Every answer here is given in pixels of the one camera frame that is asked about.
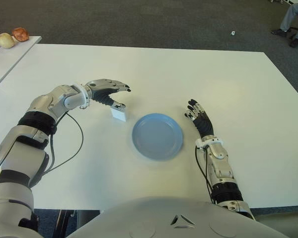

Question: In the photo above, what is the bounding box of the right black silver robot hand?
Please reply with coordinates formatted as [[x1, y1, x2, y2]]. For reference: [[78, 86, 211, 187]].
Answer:
[[184, 99, 214, 139]]

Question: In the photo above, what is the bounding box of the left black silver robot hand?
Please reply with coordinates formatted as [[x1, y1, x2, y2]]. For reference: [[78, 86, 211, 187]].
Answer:
[[85, 78, 132, 110]]

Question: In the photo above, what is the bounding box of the white wall charger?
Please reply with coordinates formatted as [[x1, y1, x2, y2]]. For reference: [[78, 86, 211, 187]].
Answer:
[[111, 103, 127, 122]]

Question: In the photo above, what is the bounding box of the blue round plate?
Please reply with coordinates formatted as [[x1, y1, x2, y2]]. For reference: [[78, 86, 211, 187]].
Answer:
[[132, 113, 184, 161]]

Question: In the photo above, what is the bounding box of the grey robot torso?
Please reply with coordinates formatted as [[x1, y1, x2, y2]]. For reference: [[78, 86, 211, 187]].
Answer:
[[67, 195, 298, 238]]

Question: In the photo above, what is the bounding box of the reddish brown bread roll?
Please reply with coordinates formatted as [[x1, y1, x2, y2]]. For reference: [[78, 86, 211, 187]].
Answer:
[[11, 27, 30, 42]]

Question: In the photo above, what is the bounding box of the beige round bread roll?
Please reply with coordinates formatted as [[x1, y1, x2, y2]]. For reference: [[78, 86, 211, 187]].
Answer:
[[0, 33, 15, 49]]

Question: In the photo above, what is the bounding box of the seated person in jeans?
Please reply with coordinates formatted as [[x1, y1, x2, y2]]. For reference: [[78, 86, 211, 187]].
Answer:
[[271, 0, 298, 48]]

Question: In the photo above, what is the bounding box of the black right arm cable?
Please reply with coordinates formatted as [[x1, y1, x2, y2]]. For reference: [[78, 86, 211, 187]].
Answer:
[[195, 146, 214, 203]]

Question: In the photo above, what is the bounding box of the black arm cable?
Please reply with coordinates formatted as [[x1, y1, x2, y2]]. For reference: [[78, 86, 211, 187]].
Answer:
[[195, 146, 214, 203], [43, 111, 84, 179]]

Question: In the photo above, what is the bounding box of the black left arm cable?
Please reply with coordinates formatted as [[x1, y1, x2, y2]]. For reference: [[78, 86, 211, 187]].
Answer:
[[43, 111, 84, 179]]

